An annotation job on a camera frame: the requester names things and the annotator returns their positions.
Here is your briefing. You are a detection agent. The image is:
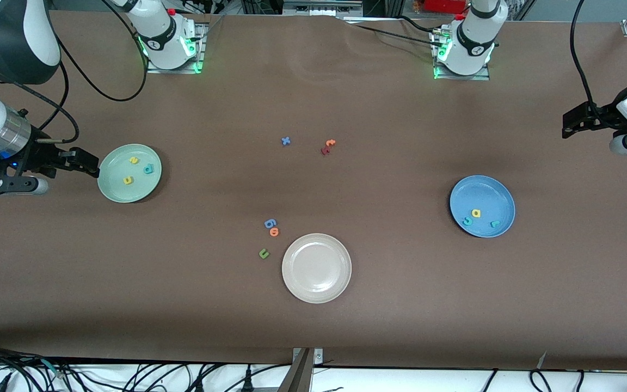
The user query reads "black looped cable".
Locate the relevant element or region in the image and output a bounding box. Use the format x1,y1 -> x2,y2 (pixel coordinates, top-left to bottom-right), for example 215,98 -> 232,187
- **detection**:
528,369 -> 586,392

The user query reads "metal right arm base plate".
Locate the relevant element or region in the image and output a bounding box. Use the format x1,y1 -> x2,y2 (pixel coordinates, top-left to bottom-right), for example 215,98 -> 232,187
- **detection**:
145,21 -> 206,75

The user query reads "beige plate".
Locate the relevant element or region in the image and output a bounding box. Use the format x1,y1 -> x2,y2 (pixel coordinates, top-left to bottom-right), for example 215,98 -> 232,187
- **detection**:
281,233 -> 353,304

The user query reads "black cable on table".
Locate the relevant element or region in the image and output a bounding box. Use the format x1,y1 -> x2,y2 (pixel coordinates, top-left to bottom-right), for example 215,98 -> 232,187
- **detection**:
341,15 -> 445,47

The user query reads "black equipment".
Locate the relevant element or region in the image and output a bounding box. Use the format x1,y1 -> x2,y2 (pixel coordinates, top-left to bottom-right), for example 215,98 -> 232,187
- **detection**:
240,0 -> 284,16

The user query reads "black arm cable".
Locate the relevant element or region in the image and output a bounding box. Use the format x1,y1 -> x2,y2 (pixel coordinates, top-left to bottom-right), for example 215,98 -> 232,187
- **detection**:
0,0 -> 148,145
569,0 -> 603,126

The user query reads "blue plate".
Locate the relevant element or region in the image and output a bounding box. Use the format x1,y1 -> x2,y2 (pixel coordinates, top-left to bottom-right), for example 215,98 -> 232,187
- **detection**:
450,175 -> 516,238

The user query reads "green plate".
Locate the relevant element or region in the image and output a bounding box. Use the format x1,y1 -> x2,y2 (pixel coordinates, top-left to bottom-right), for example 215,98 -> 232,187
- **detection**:
97,143 -> 163,204

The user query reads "red box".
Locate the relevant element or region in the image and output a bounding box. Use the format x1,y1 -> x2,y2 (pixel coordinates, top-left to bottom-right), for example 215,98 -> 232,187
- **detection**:
422,0 -> 468,14

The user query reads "brown table cover mat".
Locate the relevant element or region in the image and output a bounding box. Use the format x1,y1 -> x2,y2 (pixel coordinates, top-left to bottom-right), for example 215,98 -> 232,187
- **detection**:
0,11 -> 627,371

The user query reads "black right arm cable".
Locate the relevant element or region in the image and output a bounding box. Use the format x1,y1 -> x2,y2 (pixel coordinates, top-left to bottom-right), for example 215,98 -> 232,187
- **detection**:
0,0 -> 148,145

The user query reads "grey device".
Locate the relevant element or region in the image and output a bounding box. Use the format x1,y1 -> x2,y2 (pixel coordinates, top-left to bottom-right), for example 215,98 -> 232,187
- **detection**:
282,0 -> 364,17

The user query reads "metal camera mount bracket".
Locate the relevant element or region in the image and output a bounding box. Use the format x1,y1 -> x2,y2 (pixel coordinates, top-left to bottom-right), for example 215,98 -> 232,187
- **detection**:
277,347 -> 325,392

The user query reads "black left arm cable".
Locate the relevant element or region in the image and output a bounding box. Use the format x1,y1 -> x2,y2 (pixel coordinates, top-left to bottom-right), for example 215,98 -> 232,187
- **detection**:
569,0 -> 603,126

